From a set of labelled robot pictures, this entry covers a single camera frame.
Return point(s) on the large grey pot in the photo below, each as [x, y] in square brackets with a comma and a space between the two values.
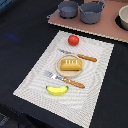
[90, 12]

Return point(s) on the orange toy bread loaf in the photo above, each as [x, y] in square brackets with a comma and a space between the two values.
[71, 64]

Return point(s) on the brown wooden board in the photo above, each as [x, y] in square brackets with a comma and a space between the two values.
[106, 27]

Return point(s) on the knife with orange handle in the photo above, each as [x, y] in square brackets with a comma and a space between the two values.
[79, 55]

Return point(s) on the round wooden plate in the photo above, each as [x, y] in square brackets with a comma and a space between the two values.
[67, 73]

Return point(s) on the yellow toy banana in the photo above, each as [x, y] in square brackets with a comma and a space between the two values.
[57, 90]

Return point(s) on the beige bowl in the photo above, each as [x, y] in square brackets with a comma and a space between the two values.
[123, 14]

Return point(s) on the beige woven placemat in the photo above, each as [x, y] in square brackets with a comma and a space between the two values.
[76, 105]

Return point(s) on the small grey pot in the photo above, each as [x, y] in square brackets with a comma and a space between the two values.
[66, 9]

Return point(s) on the red toy tomato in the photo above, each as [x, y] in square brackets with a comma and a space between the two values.
[73, 40]

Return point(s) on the fork with orange handle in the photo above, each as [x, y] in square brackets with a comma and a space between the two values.
[69, 81]

